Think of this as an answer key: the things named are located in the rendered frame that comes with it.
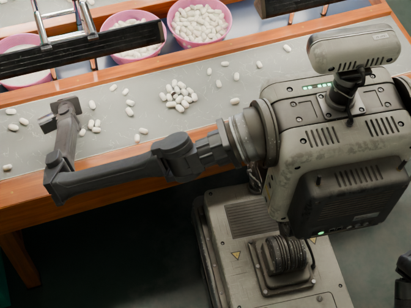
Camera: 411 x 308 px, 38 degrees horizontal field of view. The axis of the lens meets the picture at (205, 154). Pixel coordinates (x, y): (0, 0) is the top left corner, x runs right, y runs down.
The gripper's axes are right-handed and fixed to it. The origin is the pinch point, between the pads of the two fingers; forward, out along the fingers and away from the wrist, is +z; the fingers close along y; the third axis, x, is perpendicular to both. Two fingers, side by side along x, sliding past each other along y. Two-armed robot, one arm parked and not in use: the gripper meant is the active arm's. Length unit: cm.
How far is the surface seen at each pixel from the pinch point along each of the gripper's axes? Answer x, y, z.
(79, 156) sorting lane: 16.2, 0.0, -15.5
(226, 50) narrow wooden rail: -4, -66, 6
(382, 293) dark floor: 114, -111, -14
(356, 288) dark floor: 110, -101, -9
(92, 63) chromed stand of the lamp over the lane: -10.7, -13.6, 6.8
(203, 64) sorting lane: -1, -55, 6
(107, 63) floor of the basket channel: -7.0, -20.2, 22.1
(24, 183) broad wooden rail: 18.5, 19.6, -22.6
